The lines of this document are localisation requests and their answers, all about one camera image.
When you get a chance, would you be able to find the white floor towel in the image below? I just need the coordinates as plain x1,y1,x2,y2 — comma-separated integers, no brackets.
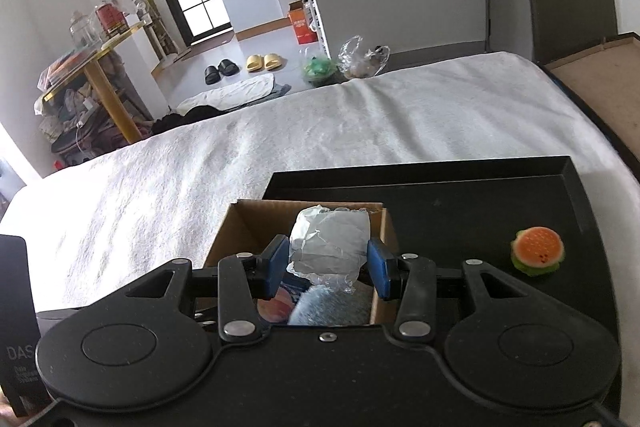
179,73,276,112

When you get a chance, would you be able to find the clear glass jar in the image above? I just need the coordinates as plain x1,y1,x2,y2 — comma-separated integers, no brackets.
69,11,101,48

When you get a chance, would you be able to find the blue fluffy plush toy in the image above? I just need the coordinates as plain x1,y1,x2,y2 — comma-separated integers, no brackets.
289,284,376,325

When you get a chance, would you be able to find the white bundle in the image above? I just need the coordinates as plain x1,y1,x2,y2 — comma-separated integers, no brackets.
286,205,373,293

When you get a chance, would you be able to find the green plastic bag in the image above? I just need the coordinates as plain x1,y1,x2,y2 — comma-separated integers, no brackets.
300,49,337,84

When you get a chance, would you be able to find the black cloth heap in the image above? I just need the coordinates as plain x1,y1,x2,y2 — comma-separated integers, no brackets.
152,105,226,132

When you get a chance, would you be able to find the orange cardboard box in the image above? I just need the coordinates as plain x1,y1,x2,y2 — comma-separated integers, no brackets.
287,2,319,45

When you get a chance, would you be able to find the black metal tray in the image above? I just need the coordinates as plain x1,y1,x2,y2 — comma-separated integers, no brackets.
261,155,623,408

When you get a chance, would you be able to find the blue pink tissue pack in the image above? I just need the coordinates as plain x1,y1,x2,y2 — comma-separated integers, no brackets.
256,287,301,323

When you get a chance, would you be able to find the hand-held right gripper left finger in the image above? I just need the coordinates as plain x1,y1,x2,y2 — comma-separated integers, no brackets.
125,235,291,342

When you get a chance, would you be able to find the gold-edged side table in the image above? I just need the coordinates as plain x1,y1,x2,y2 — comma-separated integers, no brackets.
42,21,153,144

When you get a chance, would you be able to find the clear plastic bag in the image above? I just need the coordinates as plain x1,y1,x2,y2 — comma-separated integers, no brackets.
362,46,391,76
337,36,364,78

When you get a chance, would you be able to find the burger plush toy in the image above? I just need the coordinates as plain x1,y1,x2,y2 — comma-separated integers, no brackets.
510,227,566,278

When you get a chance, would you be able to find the white fleece blanket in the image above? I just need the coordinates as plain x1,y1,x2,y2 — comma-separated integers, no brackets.
0,52,621,313

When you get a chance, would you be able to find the red canister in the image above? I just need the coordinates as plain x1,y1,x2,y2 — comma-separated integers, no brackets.
95,2,126,38

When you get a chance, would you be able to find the pile of household clutter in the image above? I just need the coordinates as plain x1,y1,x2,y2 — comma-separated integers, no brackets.
34,52,131,168

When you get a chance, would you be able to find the brown cardboard box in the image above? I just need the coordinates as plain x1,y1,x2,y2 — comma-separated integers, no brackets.
202,199,401,325

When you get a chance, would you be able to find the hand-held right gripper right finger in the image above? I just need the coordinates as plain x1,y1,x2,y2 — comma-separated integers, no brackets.
366,239,538,339

